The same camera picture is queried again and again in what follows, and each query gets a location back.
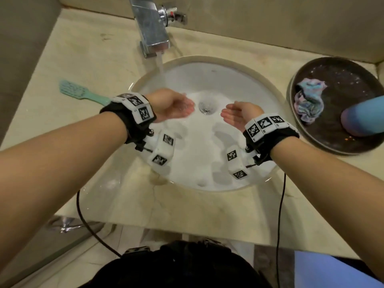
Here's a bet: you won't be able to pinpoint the person's right hand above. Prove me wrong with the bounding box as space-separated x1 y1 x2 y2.
220 101 265 133

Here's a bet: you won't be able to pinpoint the person's left hand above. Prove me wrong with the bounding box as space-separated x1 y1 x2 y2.
146 88 196 123

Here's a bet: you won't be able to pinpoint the person's right forearm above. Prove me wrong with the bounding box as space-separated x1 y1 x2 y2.
269 136 384 283

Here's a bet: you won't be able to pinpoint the person's left forearm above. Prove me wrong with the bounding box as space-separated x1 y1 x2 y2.
0 112 129 269

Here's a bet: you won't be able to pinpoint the chrome sink drain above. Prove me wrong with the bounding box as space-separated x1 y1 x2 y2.
198 98 217 115

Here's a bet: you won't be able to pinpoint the white round sink basin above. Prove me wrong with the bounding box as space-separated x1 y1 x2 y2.
130 55 286 192

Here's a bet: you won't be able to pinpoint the running water stream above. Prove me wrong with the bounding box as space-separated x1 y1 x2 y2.
155 51 165 79

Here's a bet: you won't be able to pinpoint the pastel hair scrunchie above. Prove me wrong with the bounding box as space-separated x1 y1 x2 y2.
294 77 328 124

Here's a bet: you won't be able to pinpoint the chrome faucet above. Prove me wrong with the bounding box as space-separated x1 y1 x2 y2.
128 0 188 59

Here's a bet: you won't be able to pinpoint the teal hairbrush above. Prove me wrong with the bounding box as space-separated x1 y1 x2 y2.
58 80 112 106

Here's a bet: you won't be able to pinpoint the dark round tray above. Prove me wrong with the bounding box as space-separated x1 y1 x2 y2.
288 56 384 156

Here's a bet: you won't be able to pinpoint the blue and pink bottle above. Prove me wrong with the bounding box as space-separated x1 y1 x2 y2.
340 95 384 138

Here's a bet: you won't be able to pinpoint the person's black top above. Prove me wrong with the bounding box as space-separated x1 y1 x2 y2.
79 239 272 288

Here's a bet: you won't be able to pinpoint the person's blue trousers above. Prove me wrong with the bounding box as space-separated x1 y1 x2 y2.
294 251 384 288

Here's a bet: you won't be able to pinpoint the black wrist strap with markers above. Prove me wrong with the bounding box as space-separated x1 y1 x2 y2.
100 92 157 145
242 113 300 162

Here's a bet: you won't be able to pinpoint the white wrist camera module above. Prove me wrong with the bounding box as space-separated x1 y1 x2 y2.
134 129 176 175
226 144 265 180

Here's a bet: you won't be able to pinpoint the black cable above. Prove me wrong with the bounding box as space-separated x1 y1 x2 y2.
275 173 286 288
76 190 122 258

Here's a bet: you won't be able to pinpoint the chrome cabinet handle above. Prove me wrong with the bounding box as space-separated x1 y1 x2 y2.
49 217 91 234

